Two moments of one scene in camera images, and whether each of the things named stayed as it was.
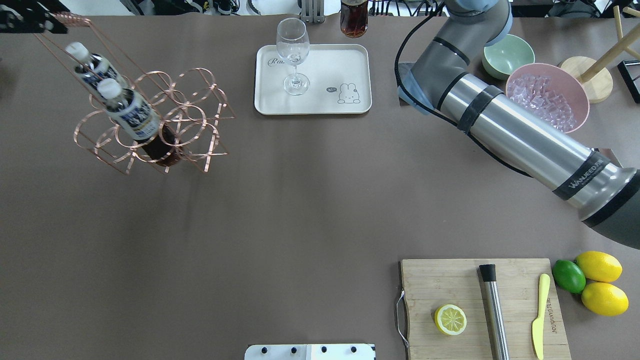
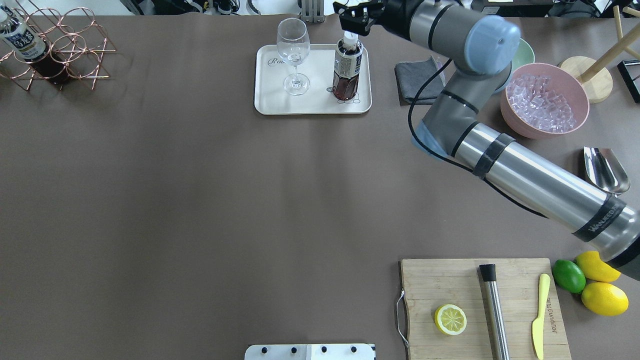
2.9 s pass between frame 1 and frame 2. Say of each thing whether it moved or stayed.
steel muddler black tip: stayed
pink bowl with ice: stayed
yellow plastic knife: stayed
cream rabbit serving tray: stayed
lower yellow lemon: stayed
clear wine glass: stayed
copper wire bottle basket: moved
